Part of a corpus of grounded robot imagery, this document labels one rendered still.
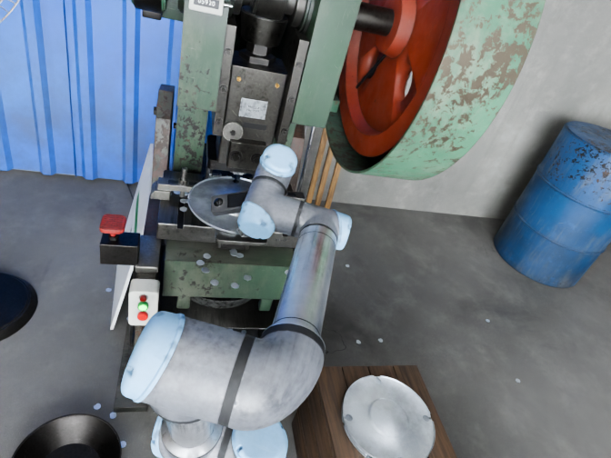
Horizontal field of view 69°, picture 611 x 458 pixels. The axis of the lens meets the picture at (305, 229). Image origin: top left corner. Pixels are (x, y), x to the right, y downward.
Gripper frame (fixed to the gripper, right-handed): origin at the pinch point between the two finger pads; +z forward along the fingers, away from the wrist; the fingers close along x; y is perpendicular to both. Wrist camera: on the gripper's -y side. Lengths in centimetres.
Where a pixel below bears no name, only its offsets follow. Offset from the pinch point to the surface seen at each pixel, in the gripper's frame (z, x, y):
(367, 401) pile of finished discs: 27, -43, 43
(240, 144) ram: -9.4, 22.1, -0.9
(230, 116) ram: -13.6, 27.5, -4.2
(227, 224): 3.1, 3.8, -2.7
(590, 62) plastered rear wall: 21, 138, 221
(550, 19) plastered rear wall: 7, 147, 180
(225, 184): 11.6, 22.0, -1.6
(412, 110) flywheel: -39, 14, 34
